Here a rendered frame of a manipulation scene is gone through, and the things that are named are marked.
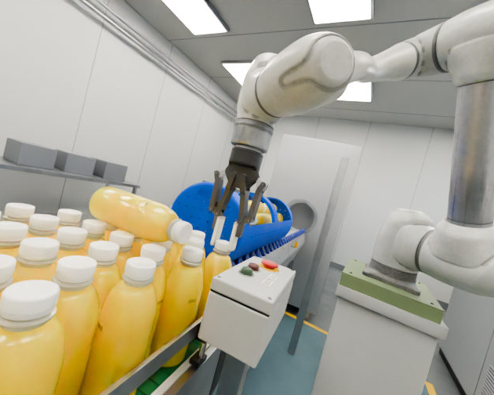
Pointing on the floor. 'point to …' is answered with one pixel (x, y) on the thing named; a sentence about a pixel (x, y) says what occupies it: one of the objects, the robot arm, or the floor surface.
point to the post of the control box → (232, 377)
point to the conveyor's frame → (195, 376)
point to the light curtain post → (317, 255)
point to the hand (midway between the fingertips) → (226, 233)
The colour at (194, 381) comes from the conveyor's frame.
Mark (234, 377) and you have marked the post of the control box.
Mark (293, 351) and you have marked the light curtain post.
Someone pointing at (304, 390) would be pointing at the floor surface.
